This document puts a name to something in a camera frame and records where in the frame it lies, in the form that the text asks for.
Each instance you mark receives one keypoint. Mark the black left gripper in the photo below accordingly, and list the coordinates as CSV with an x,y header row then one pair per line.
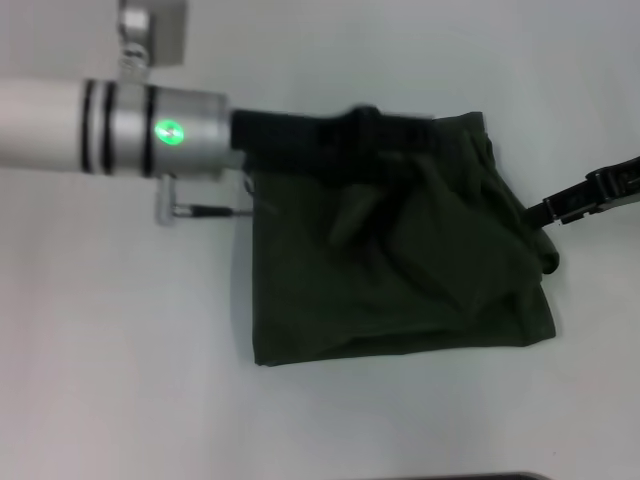
x,y
290,135

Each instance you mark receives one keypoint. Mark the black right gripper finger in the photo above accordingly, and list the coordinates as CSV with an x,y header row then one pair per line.
x,y
570,202

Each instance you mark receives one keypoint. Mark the dark green FREE t-shirt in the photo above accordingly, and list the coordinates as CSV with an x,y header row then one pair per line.
x,y
400,280

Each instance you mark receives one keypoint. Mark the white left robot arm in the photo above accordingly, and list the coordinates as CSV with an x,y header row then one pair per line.
x,y
50,125

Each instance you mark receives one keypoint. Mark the dark flat device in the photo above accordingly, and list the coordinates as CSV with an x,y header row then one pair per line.
x,y
495,476

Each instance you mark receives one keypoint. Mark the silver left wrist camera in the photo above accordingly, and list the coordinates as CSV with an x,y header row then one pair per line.
x,y
160,30

